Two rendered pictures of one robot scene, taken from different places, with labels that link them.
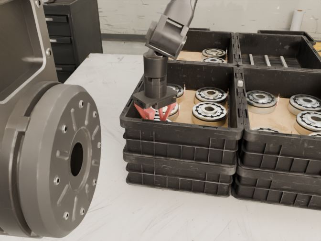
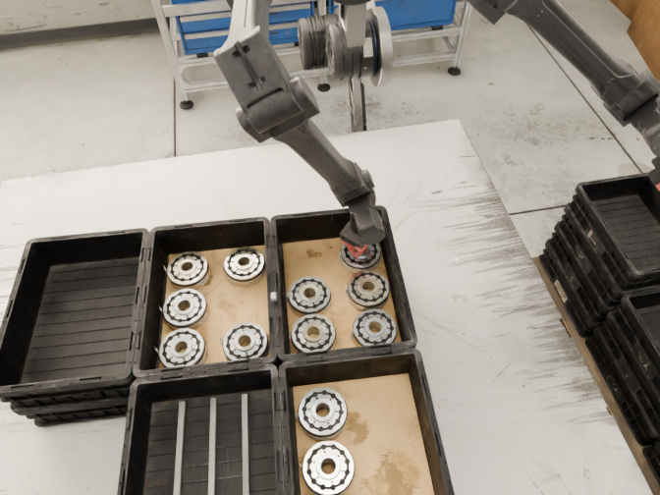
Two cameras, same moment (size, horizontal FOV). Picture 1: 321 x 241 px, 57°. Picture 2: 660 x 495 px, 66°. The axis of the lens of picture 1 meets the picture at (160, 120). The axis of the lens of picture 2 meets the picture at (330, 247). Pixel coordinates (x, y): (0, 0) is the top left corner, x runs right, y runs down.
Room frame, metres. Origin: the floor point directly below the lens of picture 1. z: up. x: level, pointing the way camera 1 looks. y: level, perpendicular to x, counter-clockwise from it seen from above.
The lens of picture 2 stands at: (1.39, -0.27, 1.92)
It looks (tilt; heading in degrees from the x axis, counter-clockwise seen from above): 54 degrees down; 164
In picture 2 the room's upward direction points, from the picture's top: 1 degrees counter-clockwise
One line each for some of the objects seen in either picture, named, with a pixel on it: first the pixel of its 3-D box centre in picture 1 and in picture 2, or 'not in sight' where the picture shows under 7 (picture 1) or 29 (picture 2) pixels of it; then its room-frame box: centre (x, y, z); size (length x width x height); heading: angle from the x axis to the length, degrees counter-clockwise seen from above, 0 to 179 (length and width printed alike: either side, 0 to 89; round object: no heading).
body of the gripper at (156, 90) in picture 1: (155, 86); (361, 220); (0.67, 0.01, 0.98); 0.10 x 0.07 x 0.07; 129
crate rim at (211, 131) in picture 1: (187, 91); (337, 277); (0.77, -0.08, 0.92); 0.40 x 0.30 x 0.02; 170
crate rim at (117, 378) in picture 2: not in sight; (76, 304); (0.66, -0.67, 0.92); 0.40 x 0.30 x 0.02; 170
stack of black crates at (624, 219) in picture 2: not in sight; (615, 257); (0.65, 1.04, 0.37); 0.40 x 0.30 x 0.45; 174
